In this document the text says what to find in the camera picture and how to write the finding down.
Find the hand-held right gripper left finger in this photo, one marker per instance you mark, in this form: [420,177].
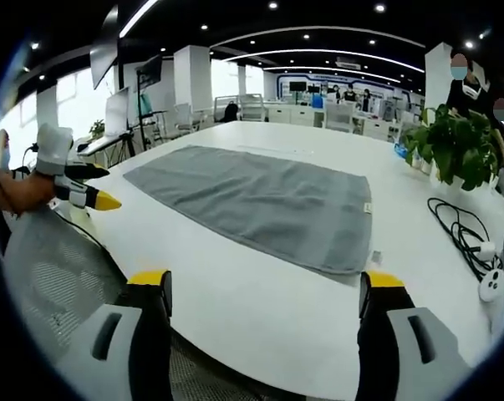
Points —
[109,346]

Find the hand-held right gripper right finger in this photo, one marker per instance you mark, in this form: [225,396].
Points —
[418,355]

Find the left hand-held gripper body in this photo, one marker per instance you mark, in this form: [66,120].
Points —
[53,148]

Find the grey towel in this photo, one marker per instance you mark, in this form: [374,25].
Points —
[256,200]

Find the person's left hand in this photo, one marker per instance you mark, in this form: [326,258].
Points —
[36,190]

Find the small green plant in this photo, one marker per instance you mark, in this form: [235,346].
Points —
[97,128]

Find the black tripod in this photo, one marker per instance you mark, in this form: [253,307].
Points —
[128,146]

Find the white board on stand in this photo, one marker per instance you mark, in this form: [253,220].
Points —
[117,110]

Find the grey mesh office chair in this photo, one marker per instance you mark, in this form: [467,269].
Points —
[55,275]

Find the white handheld controller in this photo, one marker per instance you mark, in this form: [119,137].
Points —
[492,286]

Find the large tilted light panel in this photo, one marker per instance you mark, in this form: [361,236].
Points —
[103,54]

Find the white office chair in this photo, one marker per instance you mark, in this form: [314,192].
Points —
[339,117]
[189,117]
[253,108]

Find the black monitor on stand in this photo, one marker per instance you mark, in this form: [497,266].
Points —
[149,71]

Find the white power plug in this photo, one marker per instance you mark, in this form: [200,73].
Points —
[487,250]

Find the white table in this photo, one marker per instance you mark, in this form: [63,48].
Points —
[243,305]

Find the blue packet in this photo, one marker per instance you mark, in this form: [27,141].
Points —
[399,149]

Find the green potted plant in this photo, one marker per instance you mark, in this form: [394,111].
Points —
[456,146]

